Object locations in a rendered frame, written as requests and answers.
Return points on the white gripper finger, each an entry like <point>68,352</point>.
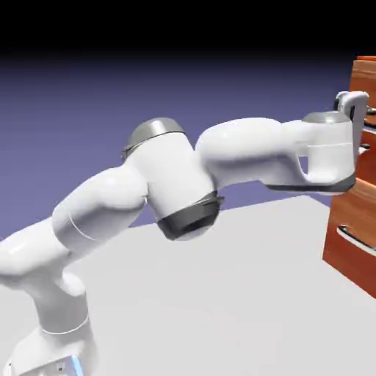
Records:
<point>370,110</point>
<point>364,149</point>

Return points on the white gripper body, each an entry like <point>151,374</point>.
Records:
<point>359,129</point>

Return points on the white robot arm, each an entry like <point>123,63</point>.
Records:
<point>176,170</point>

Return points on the wooden drawer front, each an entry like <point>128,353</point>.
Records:
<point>349,205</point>

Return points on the brown wooden cabinet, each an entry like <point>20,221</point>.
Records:
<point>346,223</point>

